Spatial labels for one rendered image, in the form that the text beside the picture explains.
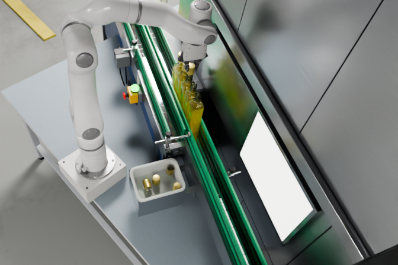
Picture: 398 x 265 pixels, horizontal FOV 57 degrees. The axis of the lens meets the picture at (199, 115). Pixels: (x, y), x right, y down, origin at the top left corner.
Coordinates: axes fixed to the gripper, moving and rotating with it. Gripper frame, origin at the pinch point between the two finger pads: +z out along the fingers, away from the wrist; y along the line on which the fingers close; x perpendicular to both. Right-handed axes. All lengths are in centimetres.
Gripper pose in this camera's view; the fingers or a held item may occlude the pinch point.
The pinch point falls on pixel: (191, 65)
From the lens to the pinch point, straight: 161.4
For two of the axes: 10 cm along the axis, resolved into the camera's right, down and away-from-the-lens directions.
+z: -1.4, 6.0, 7.9
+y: -9.3, 1.9, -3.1
